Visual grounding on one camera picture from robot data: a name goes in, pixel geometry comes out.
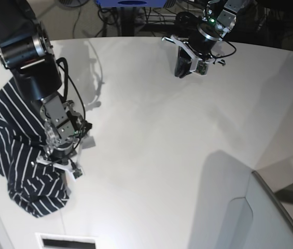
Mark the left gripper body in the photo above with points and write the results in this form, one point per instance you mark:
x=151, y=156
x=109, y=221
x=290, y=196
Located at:
x=202, y=40

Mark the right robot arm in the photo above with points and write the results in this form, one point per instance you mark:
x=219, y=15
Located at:
x=26, y=51

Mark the navy white striped t-shirt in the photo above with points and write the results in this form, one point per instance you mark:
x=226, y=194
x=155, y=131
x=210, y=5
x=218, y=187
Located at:
x=37, y=188

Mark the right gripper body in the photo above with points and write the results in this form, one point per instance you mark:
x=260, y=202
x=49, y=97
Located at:
x=65, y=157

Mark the blue plastic bin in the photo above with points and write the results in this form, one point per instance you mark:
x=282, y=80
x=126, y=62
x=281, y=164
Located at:
x=130, y=3

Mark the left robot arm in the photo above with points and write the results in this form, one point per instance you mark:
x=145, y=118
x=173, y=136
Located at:
x=220, y=15

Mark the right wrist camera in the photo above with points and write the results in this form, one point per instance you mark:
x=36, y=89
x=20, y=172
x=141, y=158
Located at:
x=77, y=173

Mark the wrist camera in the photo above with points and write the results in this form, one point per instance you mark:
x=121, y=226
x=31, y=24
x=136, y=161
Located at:
x=202, y=68
x=77, y=173

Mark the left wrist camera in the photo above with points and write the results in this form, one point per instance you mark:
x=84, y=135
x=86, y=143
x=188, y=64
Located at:
x=202, y=68

